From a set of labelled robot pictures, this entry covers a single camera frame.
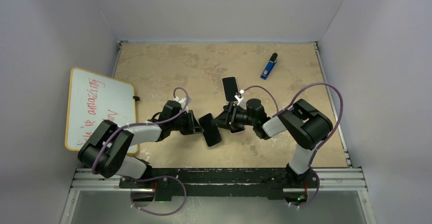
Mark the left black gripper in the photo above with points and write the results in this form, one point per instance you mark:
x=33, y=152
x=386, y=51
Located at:
x=193, y=127

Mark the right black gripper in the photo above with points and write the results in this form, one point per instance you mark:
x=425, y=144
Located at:
x=224, y=119

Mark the black phone face down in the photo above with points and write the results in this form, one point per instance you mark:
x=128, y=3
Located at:
x=211, y=133

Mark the black phone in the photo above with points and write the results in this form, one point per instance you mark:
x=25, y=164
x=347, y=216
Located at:
x=237, y=130

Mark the dark blue phone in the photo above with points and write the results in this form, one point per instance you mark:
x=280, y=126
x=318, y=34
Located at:
x=230, y=88

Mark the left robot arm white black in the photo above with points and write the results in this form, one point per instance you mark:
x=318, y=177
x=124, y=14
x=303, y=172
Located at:
x=105, y=152

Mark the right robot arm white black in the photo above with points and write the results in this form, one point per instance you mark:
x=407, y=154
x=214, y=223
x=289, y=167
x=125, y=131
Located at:
x=306, y=124

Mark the blue marker black cap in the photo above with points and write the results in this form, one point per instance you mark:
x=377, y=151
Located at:
x=269, y=67

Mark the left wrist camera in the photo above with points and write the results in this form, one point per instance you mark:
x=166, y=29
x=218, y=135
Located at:
x=184, y=102

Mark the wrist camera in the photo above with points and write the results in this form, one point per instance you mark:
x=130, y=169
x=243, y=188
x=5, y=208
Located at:
x=239, y=96
x=184, y=102

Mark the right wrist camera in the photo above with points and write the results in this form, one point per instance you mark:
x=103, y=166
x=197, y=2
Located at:
x=239, y=96

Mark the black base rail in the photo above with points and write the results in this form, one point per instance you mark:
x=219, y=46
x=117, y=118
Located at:
x=271, y=183

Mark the whiteboard with yellow frame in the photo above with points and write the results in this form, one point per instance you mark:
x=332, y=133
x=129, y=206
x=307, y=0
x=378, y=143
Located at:
x=93, y=98

